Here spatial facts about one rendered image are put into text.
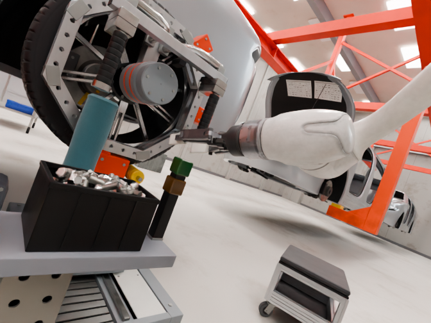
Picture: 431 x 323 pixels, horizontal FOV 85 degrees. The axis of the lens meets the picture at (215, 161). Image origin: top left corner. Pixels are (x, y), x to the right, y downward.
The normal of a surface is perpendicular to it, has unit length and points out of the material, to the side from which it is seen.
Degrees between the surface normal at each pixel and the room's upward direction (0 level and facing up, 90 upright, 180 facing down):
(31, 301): 90
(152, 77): 90
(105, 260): 90
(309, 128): 91
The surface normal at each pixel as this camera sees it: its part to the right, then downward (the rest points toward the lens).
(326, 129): -0.44, -0.18
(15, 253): 0.36, -0.93
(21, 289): 0.64, 0.25
